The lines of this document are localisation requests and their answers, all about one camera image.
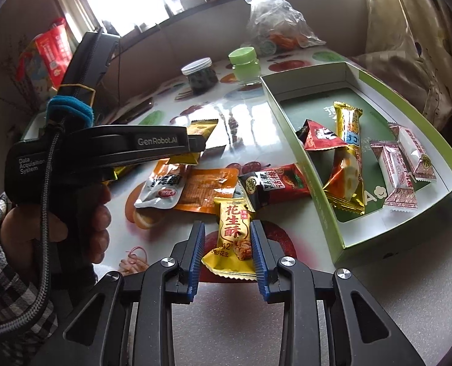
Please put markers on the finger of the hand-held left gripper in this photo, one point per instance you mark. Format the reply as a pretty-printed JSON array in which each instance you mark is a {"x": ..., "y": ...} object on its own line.
[{"x": 196, "y": 144}]

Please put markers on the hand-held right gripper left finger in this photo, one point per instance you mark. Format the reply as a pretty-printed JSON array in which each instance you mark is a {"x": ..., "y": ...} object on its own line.
[{"x": 197, "y": 259}]

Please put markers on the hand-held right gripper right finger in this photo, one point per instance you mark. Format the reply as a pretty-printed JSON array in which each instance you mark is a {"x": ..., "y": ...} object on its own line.
[{"x": 257, "y": 259}]

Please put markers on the gold long snack bar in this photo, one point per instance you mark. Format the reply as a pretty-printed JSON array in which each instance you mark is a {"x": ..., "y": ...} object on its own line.
[
  {"x": 349, "y": 133},
  {"x": 201, "y": 127}
]

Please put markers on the yellow peanut crisp packet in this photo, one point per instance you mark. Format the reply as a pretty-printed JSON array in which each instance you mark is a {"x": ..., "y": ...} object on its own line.
[{"x": 233, "y": 232}]

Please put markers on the orange and white snack packet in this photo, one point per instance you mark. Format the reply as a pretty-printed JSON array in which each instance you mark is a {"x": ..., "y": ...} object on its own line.
[
  {"x": 163, "y": 188},
  {"x": 206, "y": 190}
]

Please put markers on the dark red snack packet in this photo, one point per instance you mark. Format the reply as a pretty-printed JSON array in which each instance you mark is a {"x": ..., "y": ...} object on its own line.
[{"x": 283, "y": 186}]

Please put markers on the red triangular snack packet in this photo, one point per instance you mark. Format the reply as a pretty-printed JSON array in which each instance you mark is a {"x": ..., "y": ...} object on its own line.
[{"x": 323, "y": 137}]

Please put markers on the green cardboard box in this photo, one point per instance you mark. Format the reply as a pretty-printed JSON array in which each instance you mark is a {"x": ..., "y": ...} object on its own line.
[{"x": 317, "y": 105}]

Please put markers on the white red patterned candy packet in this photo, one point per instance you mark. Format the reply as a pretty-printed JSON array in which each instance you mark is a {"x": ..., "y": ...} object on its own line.
[
  {"x": 412, "y": 152},
  {"x": 391, "y": 171}
]

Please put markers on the person's left forearm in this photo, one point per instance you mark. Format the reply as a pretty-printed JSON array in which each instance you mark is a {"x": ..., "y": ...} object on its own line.
[{"x": 5, "y": 293}]

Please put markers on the person's left hand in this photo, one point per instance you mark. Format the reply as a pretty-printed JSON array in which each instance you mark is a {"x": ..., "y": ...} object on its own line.
[{"x": 101, "y": 217}]

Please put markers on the printed plastic tablecloth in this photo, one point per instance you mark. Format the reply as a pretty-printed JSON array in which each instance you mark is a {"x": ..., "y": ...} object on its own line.
[{"x": 218, "y": 118}]

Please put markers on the blue fabric band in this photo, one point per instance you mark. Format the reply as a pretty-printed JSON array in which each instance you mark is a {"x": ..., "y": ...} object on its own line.
[{"x": 69, "y": 108}]

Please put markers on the red rubber band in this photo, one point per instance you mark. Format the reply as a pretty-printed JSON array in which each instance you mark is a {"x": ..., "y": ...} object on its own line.
[{"x": 134, "y": 248}]

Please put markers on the clear jar with white lid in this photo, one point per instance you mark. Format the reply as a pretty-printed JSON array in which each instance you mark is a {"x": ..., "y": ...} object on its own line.
[{"x": 201, "y": 80}]

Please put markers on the large white foam sheet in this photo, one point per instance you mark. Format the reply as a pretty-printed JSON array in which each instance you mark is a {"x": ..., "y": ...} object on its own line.
[{"x": 226, "y": 324}]

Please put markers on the green lidded glass jar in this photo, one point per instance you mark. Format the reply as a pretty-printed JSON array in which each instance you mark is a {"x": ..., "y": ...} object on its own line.
[{"x": 245, "y": 68}]

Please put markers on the red printed package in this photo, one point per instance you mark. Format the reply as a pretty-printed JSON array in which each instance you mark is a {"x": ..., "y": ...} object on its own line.
[{"x": 52, "y": 53}]

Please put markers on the clear plastic bag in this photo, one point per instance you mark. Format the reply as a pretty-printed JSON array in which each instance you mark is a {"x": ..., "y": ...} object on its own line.
[{"x": 275, "y": 19}]

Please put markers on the cream patterned curtain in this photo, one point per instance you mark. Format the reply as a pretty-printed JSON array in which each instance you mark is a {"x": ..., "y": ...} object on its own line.
[{"x": 401, "y": 45}]

